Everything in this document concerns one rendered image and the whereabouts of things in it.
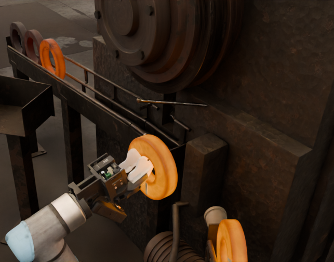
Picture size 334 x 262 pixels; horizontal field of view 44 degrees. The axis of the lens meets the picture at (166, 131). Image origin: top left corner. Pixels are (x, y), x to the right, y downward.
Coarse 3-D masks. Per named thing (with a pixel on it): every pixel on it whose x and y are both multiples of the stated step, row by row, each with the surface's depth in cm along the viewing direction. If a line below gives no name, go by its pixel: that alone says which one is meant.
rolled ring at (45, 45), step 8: (48, 40) 173; (40, 48) 181; (48, 48) 174; (56, 48) 171; (40, 56) 183; (48, 56) 183; (56, 56) 170; (48, 64) 184; (56, 64) 172; (64, 64) 173; (56, 72) 175; (64, 72) 175
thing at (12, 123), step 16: (0, 80) 160; (16, 80) 158; (0, 96) 165; (16, 96) 162; (32, 96) 160; (48, 96) 154; (0, 112) 160; (16, 112) 160; (32, 112) 145; (48, 112) 157; (0, 128) 149; (16, 128) 149; (32, 128) 147; (16, 144) 157; (16, 160) 162; (16, 176) 166; (32, 176) 170; (16, 192) 171; (32, 192) 173; (32, 208) 176; (16, 224) 190
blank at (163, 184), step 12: (132, 144) 99; (144, 144) 94; (156, 144) 93; (156, 156) 92; (168, 156) 92; (156, 168) 93; (168, 168) 91; (156, 180) 95; (168, 180) 92; (144, 192) 101; (156, 192) 96; (168, 192) 94
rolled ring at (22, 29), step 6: (12, 24) 201; (18, 24) 197; (12, 30) 204; (18, 30) 197; (24, 30) 197; (12, 36) 207; (12, 42) 208; (18, 42) 209; (18, 48) 209; (24, 48) 198; (18, 54) 207; (24, 54) 200
